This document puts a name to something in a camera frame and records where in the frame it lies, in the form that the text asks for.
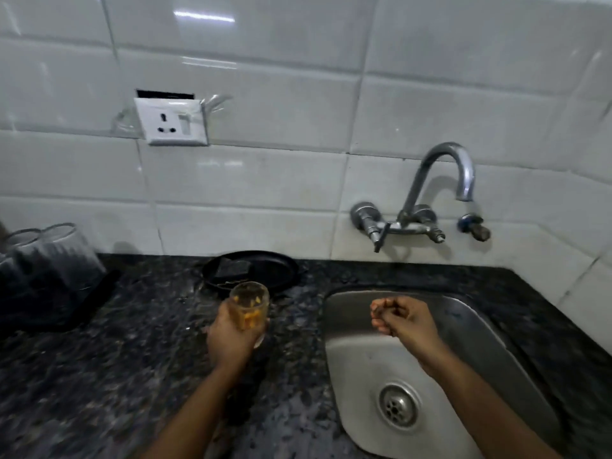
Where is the white wall power socket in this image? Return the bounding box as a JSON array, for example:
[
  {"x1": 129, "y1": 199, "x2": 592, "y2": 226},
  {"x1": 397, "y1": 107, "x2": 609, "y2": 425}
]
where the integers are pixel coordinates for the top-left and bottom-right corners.
[{"x1": 134, "y1": 97, "x2": 209, "y2": 147}]

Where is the dark scrub sponge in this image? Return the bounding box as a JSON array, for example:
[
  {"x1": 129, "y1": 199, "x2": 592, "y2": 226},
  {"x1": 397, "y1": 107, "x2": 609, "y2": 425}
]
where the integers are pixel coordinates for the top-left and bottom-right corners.
[{"x1": 213, "y1": 258, "x2": 253, "y2": 281}]

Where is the clear upturned drinking glass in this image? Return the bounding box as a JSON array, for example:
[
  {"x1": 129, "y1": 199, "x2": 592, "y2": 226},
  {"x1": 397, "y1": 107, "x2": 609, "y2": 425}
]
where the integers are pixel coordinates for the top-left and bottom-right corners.
[
  {"x1": 40, "y1": 222, "x2": 108, "y2": 294},
  {"x1": 4, "y1": 228, "x2": 53, "y2": 302}
]

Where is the sink drain strainer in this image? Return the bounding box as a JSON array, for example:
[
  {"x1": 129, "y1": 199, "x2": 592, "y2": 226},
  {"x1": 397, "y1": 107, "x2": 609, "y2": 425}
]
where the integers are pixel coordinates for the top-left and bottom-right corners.
[{"x1": 378, "y1": 382, "x2": 421, "y2": 430}]

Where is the person's left hand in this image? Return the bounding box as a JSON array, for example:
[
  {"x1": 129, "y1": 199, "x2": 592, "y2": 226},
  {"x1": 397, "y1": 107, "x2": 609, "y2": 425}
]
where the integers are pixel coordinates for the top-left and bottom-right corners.
[{"x1": 206, "y1": 297, "x2": 270, "y2": 372}]

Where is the small wall tap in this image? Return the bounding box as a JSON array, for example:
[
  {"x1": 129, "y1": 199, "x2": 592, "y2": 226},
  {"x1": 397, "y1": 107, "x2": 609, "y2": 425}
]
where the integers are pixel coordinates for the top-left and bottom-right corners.
[{"x1": 457, "y1": 214, "x2": 492, "y2": 243}]

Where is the person's right forearm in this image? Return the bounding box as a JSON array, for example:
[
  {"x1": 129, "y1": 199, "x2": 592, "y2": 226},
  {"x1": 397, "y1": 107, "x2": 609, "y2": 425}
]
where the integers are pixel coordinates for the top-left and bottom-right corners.
[{"x1": 417, "y1": 342, "x2": 565, "y2": 459}]

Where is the black round plate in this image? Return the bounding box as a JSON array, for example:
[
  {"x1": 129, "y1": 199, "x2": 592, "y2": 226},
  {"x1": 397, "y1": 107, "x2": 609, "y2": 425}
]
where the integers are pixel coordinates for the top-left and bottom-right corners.
[{"x1": 201, "y1": 251, "x2": 302, "y2": 295}]

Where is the chrome wall faucet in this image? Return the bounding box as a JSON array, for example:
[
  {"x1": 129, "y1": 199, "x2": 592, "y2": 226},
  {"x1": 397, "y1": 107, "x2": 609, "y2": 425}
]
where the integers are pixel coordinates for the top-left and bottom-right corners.
[{"x1": 350, "y1": 142, "x2": 477, "y2": 254}]

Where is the person's right hand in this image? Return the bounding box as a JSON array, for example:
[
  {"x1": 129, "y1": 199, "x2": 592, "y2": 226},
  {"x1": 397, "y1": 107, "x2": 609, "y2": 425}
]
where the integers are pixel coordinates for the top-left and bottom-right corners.
[{"x1": 369, "y1": 296, "x2": 447, "y2": 361}]

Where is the stainless steel sink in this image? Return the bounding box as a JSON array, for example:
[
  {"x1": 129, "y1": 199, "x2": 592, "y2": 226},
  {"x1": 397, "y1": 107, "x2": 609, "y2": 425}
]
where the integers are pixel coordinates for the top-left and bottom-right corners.
[{"x1": 323, "y1": 288, "x2": 563, "y2": 459}]

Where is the person's left forearm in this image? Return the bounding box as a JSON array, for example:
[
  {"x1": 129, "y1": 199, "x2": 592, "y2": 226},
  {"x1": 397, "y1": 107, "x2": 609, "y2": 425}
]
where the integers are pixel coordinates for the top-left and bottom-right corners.
[{"x1": 142, "y1": 362, "x2": 244, "y2": 459}]

